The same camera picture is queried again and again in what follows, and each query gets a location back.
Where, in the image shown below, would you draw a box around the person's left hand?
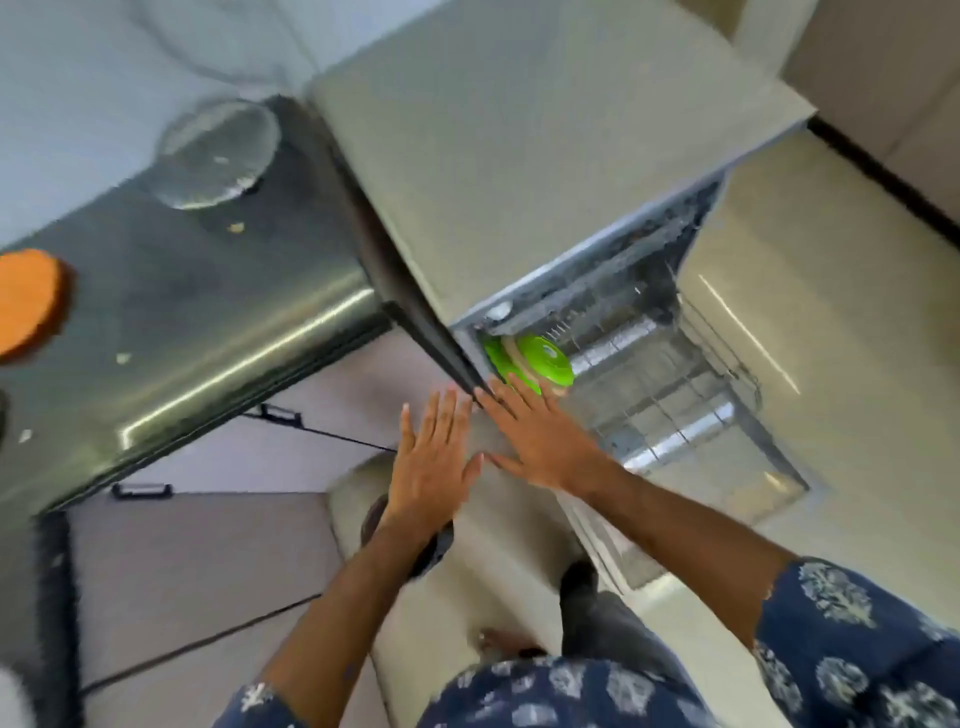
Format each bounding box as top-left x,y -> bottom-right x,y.
381,385 -> 486,540

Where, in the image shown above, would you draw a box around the person's right hand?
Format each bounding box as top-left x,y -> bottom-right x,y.
473,372 -> 625,498

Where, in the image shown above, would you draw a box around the person's left forearm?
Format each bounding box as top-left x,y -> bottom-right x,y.
256,516 -> 453,728

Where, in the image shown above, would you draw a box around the person's right forearm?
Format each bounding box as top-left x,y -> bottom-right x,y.
579,462 -> 798,651

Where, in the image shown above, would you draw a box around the wire fridge shelf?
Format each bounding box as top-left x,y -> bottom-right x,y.
525,296 -> 762,470

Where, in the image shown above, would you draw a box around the blue patterned shirt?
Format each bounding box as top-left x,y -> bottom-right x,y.
216,558 -> 960,728

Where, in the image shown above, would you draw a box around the round glass lid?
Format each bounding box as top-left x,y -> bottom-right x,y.
152,99 -> 283,212

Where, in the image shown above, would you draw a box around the grey kitchen cabinet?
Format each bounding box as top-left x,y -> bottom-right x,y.
66,328 -> 400,728

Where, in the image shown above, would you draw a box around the orange round sponge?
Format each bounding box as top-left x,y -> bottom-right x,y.
0,249 -> 74,363

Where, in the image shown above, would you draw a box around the grey trousers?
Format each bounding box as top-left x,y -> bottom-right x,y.
558,561 -> 682,667

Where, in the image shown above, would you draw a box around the green lidded container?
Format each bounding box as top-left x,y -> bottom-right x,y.
482,332 -> 576,399

